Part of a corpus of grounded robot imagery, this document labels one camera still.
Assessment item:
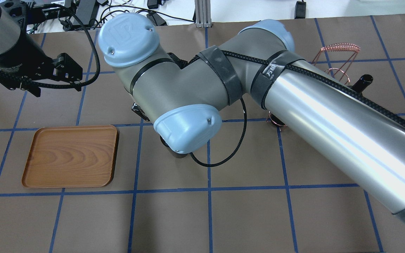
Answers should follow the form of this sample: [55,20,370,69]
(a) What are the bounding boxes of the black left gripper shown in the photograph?
[0,35,83,82]

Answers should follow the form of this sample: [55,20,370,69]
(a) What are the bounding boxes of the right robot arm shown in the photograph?
[98,13,405,223]

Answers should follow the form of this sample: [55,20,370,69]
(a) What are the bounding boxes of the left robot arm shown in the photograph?
[0,0,83,84]

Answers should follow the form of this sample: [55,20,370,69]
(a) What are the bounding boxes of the wooden tray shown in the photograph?
[21,125,119,188]

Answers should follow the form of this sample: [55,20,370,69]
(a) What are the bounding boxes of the dark wine bottle inner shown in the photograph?
[350,74,373,94]

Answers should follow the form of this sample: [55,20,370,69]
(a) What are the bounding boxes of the black braided cable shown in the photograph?
[0,4,101,88]

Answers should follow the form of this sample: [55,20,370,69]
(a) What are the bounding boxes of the aluminium frame post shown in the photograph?
[194,0,212,28]

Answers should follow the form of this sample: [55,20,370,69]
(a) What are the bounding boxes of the copper wire bottle basket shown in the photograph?
[266,43,361,131]

